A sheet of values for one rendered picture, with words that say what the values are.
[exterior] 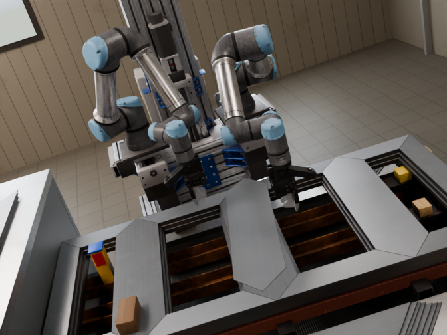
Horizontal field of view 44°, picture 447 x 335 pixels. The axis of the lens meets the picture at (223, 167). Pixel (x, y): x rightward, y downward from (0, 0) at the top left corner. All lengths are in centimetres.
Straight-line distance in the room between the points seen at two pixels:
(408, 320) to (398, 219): 39
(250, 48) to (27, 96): 381
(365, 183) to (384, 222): 27
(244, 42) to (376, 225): 83
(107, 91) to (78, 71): 331
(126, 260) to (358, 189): 92
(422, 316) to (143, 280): 93
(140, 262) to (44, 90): 374
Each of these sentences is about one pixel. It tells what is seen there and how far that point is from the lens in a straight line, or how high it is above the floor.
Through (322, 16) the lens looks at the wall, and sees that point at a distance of 603.
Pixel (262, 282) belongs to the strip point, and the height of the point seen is 87.
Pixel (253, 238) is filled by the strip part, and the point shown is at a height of 87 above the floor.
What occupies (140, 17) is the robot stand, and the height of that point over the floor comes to 157.
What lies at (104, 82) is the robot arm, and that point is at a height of 144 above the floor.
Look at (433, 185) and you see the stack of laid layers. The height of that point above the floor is 85.
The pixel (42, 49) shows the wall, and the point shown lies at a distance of 556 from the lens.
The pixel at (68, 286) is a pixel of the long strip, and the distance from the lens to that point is 216.
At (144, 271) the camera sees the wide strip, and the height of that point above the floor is 87.
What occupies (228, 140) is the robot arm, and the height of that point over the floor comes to 122.
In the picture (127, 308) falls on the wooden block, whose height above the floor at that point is 92.
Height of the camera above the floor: 203
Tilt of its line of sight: 27 degrees down
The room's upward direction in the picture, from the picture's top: 17 degrees counter-clockwise
